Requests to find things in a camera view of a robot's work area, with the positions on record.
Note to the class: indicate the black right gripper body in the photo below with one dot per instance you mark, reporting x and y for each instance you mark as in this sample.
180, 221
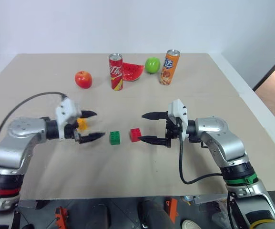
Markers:
173, 131

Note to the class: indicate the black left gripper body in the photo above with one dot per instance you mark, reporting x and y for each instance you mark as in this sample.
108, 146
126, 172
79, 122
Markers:
69, 131

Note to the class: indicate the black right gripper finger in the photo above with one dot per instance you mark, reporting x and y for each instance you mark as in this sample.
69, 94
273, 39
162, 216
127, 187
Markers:
155, 115
152, 139

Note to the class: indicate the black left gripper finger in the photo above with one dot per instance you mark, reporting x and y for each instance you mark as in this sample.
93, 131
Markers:
90, 138
88, 114

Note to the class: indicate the yellow toy brick cube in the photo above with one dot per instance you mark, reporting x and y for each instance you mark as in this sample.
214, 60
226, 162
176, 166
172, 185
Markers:
82, 124

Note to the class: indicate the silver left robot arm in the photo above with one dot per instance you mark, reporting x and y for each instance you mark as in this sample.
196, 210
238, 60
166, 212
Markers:
15, 128

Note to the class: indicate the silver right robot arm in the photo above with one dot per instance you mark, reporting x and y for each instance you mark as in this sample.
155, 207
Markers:
223, 133

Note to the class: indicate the red toy brick cube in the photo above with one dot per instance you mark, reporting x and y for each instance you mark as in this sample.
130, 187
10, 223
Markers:
135, 135

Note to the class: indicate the green toy brick cube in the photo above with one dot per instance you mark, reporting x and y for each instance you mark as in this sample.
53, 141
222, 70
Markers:
115, 138

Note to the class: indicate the beige table mat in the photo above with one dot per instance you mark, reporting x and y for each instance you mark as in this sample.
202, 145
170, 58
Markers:
137, 167

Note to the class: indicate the red apple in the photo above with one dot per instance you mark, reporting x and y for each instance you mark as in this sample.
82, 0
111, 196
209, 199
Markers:
83, 80

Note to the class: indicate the orange soda can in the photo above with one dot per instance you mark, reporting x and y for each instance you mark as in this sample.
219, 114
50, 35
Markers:
168, 69

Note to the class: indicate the watermelon slice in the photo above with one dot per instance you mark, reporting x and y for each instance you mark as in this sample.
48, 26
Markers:
132, 72

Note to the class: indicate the red cola can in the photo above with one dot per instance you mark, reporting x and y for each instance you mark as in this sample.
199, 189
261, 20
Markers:
115, 74

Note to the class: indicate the green apple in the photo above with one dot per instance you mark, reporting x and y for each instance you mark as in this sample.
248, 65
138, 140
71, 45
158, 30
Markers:
152, 65

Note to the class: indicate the orange clamp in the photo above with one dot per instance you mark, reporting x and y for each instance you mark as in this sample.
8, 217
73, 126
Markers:
171, 210
61, 215

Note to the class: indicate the dark rounded shape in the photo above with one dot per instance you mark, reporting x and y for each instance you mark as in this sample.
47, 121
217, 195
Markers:
155, 214

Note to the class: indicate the white shoe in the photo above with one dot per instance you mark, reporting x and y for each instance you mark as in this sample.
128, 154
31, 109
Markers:
190, 224

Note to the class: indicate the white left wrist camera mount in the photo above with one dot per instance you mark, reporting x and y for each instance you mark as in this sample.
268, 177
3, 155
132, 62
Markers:
67, 109

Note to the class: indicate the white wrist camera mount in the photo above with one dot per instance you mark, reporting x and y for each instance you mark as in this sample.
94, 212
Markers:
179, 109
67, 109

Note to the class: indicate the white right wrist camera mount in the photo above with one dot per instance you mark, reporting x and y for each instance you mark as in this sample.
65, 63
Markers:
179, 109

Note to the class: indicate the grey metal table bracket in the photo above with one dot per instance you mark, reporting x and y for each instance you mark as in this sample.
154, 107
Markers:
206, 199

